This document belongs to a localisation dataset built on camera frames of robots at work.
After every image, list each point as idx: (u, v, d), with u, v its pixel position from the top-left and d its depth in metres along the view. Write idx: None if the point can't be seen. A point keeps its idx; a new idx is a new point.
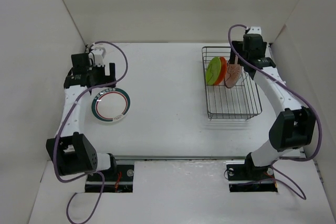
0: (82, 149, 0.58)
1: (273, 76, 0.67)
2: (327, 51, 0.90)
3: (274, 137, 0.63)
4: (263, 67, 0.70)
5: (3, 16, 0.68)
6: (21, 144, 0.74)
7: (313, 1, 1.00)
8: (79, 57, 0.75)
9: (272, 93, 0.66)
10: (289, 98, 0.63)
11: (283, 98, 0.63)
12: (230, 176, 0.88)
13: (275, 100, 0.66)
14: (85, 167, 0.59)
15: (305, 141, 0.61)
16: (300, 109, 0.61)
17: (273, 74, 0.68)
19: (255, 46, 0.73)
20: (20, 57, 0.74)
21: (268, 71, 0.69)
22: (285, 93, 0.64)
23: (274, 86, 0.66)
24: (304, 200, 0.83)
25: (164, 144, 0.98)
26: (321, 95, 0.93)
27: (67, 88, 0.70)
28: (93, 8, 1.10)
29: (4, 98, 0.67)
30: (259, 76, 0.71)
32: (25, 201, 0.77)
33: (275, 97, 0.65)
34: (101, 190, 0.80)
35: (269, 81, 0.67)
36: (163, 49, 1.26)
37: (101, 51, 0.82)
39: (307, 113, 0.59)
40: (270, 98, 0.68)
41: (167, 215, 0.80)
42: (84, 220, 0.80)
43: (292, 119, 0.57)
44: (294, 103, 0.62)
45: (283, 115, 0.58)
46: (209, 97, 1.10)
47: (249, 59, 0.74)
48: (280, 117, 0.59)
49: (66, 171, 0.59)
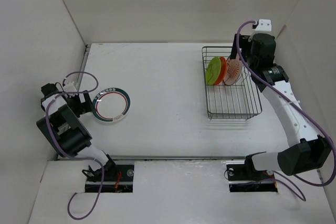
0: (73, 117, 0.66)
1: (287, 97, 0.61)
2: (327, 51, 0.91)
3: (284, 161, 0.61)
4: (275, 83, 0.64)
5: (4, 16, 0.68)
6: (21, 145, 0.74)
7: (314, 1, 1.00)
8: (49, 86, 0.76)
9: (285, 116, 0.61)
10: (304, 125, 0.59)
11: (297, 126, 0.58)
12: (230, 176, 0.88)
13: (287, 124, 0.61)
14: (82, 136, 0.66)
15: (317, 166, 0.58)
16: (316, 138, 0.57)
17: (286, 91, 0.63)
19: (266, 54, 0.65)
20: (20, 56, 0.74)
21: (280, 88, 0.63)
22: (300, 118, 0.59)
23: (289, 109, 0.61)
24: (304, 201, 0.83)
25: (164, 143, 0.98)
26: (321, 96, 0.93)
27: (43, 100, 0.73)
28: (93, 8, 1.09)
29: (4, 98, 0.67)
30: (269, 93, 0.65)
32: (25, 201, 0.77)
33: (289, 121, 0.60)
34: (99, 191, 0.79)
35: (283, 102, 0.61)
36: (163, 48, 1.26)
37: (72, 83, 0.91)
39: (324, 144, 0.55)
40: (281, 119, 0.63)
41: (168, 215, 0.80)
42: (84, 214, 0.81)
43: (307, 152, 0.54)
44: (309, 131, 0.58)
45: (298, 148, 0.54)
46: (209, 97, 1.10)
47: (258, 68, 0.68)
48: (294, 148, 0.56)
49: (66, 146, 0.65)
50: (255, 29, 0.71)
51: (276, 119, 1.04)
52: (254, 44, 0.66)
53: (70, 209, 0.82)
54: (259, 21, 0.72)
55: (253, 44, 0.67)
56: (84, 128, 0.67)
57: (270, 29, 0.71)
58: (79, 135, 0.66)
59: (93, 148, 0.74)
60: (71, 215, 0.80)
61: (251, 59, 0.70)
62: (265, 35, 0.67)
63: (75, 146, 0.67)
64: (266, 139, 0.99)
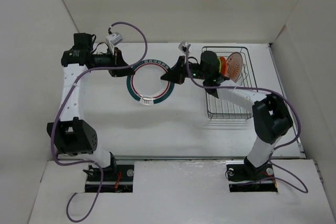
0: (82, 135, 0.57)
1: (231, 85, 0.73)
2: (327, 51, 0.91)
3: (262, 134, 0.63)
4: (220, 84, 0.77)
5: (3, 17, 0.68)
6: (21, 145, 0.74)
7: (313, 2, 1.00)
8: (82, 35, 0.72)
9: (238, 97, 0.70)
10: (253, 93, 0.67)
11: (249, 96, 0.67)
12: (230, 176, 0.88)
13: (243, 102, 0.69)
14: (85, 148, 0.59)
15: (289, 123, 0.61)
16: (267, 97, 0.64)
17: (231, 84, 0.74)
19: (214, 70, 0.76)
20: (20, 57, 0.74)
21: (225, 84, 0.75)
22: (247, 92, 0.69)
23: (237, 92, 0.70)
24: (306, 193, 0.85)
25: (164, 143, 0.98)
26: (321, 95, 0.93)
27: (65, 66, 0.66)
28: (93, 8, 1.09)
29: (5, 98, 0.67)
30: (222, 91, 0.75)
32: (25, 201, 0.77)
33: (242, 99, 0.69)
34: (98, 190, 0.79)
35: (230, 91, 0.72)
36: (163, 48, 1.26)
37: (114, 38, 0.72)
39: (274, 97, 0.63)
40: (239, 103, 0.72)
41: (167, 215, 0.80)
42: (82, 216, 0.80)
43: (264, 108, 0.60)
44: (259, 95, 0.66)
45: (256, 107, 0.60)
46: (208, 97, 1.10)
47: (210, 80, 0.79)
48: (254, 113, 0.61)
49: (66, 150, 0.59)
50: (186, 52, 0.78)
51: None
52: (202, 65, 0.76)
53: (69, 209, 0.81)
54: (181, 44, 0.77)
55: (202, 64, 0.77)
56: (91, 145, 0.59)
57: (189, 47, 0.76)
58: (81, 148, 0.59)
59: (100, 147, 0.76)
60: (69, 216, 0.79)
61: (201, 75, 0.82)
62: (207, 53, 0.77)
63: (75, 152, 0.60)
64: None
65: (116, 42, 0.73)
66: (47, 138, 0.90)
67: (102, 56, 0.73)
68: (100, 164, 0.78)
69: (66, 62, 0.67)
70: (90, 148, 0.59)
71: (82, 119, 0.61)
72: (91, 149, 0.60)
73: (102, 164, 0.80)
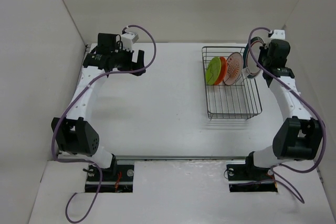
0: (83, 137, 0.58)
1: (289, 85, 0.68)
2: (327, 52, 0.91)
3: (277, 145, 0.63)
4: (280, 76, 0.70)
5: (3, 16, 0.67)
6: (21, 145, 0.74)
7: (314, 2, 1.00)
8: (105, 36, 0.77)
9: (283, 100, 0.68)
10: (300, 107, 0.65)
11: (293, 107, 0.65)
12: (230, 176, 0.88)
13: (284, 108, 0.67)
14: (84, 150, 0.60)
15: (311, 153, 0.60)
16: (309, 120, 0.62)
17: (290, 83, 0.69)
19: (280, 55, 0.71)
20: (20, 57, 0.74)
21: (284, 80, 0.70)
22: (296, 102, 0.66)
23: (287, 95, 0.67)
24: (303, 203, 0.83)
25: (165, 143, 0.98)
26: (321, 96, 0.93)
27: (85, 67, 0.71)
28: (93, 8, 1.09)
29: (5, 98, 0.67)
30: (274, 84, 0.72)
32: (25, 201, 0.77)
33: (285, 105, 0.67)
34: (98, 190, 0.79)
35: (283, 89, 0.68)
36: (163, 48, 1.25)
37: (133, 36, 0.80)
39: (316, 124, 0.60)
40: (281, 105, 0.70)
41: (167, 215, 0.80)
42: (82, 217, 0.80)
43: (297, 127, 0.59)
44: (304, 113, 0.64)
45: (289, 121, 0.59)
46: (209, 97, 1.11)
47: (269, 66, 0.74)
48: (285, 124, 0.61)
49: (65, 148, 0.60)
50: (271, 38, 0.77)
51: (275, 120, 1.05)
52: (270, 46, 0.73)
53: (68, 210, 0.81)
54: (274, 30, 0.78)
55: (269, 46, 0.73)
56: (90, 150, 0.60)
57: (283, 38, 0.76)
58: (81, 149, 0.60)
59: (101, 148, 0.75)
60: (68, 219, 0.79)
61: (264, 62, 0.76)
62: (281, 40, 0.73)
63: (74, 152, 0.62)
64: (267, 140, 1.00)
65: (134, 40, 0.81)
66: (47, 138, 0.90)
67: (122, 54, 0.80)
68: (98, 166, 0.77)
69: (87, 63, 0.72)
70: (88, 151, 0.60)
71: (87, 121, 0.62)
72: (89, 153, 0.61)
73: (102, 166, 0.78)
